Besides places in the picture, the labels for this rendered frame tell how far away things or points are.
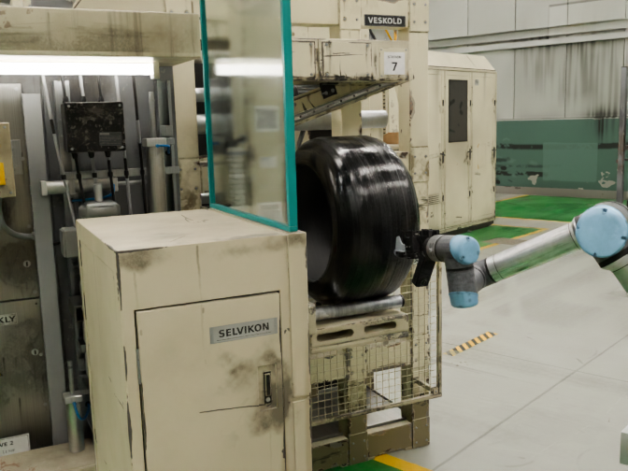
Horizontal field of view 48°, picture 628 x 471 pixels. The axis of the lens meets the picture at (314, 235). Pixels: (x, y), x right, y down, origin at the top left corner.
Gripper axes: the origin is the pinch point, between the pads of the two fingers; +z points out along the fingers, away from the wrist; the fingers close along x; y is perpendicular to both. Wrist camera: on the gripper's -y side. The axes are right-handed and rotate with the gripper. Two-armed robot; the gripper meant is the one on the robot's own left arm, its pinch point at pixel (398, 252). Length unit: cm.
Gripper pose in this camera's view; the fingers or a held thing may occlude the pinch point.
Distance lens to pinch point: 219.1
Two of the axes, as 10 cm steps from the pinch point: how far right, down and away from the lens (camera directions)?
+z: -4.3, -0.1, 9.0
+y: -0.8, -10.0, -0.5
